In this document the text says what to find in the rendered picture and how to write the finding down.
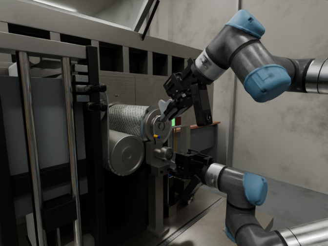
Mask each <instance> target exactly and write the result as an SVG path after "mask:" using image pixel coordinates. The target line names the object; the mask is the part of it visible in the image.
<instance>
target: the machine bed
mask: <svg viewBox="0 0 328 246"><path fill-rule="evenodd" d="M219 198H224V199H225V200H224V201H222V202H221V203H220V204H219V205H217V206H216V207H215V208H213V209H212V210H211V211H210V212H208V213H207V214H206V215H205V216H203V217H202V218H201V219H200V220H198V221H197V222H196V223H195V224H193V225H192V226H191V227H189V228H188V229H187V230H186V231H184V232H183V233H182V234H181V235H179V236H178V237H177V238H175V239H174V240H173V241H172V242H170V243H169V244H168V245H166V246H237V244H236V243H234V242H232V241H231V239H229V238H228V237H227V235H226V232H225V231H223V229H224V228H225V219H226V198H225V197H222V196H220V195H217V194H215V193H212V192H210V191H207V190H205V189H202V188H199V189H198V190H197V191H196V193H195V195H194V197H193V198H192V200H193V203H191V204H187V203H186V202H185V201H182V202H181V203H179V204H177V213H175V214H174V215H172V216H171V217H167V216H165V215H163V224H164V225H166V226H167V227H169V232H168V233H166V234H165V235H163V236H162V237H160V238H158V237H156V236H155V235H154V234H152V233H151V232H150V231H148V230H147V228H146V229H144V230H143V231H140V230H139V229H137V228H136V227H135V226H134V225H132V224H131V223H130V222H129V221H128V220H126V219H125V218H124V217H123V216H121V215H120V214H119V213H117V212H116V211H115V210H114V209H112V208H111V207H110V206H108V205H107V204H106V203H105V216H106V236H107V246H156V245H157V244H159V243H160V242H161V241H163V240H164V239H165V238H167V237H168V236H169V235H171V234H172V233H173V232H175V231H176V230H177V229H179V228H180V227H182V226H183V225H184V224H186V223H187V222H188V221H190V220H191V219H192V218H194V217H195V216H196V215H198V214H199V213H200V212H202V211H203V210H204V209H206V208H207V207H208V206H210V205H211V204H213V203H214V202H215V201H217V200H218V199H219ZM81 211H82V231H83V236H84V235H86V234H88V220H87V205H86V199H84V200H82V201H81ZM255 218H256V219H257V221H258V222H259V223H260V225H261V226H262V228H263V229H264V230H265V232H270V230H271V229H272V227H273V217H271V216H269V215H267V214H264V213H262V212H259V211H257V210H255ZM59 230H60V241H61V246H64V245H66V244H68V243H70V242H72V241H74V230H73V222H70V223H68V224H66V225H63V226H61V227H59ZM17 232H18V240H19V246H30V245H29V243H28V241H27V238H26V236H27V235H28V233H27V224H26V222H25V223H22V224H20V225H17Z"/></svg>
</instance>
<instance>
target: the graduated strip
mask: <svg viewBox="0 0 328 246"><path fill-rule="evenodd" d="M224 200H225V199H224V198H219V199H218V200H217V201H215V202H214V203H213V204H211V205H210V206H208V207H207V208H206V209H204V210H203V211H202V212H200V213H199V214H198V215H196V216H195V217H194V218H192V219H191V220H190V221H188V222H187V223H186V224H184V225H183V226H182V227H180V228H179V229H177V230H176V231H175V232H173V233H172V234H171V235H169V236H168V237H167V238H165V239H164V240H163V241H161V242H160V243H159V244H157V245H156V246H166V245H168V244H169V243H170V242H172V241H173V240H174V239H175V238H177V237H178V236H179V235H181V234H182V233H183V232H184V231H186V230H187V229H188V228H189V227H191V226H192V225H193V224H195V223H196V222H197V221H198V220H200V219H201V218H202V217H203V216H205V215H206V214H207V213H208V212H210V211H211V210H212V209H213V208H215V207H216V206H217V205H219V204H220V203H221V202H222V201H224Z"/></svg>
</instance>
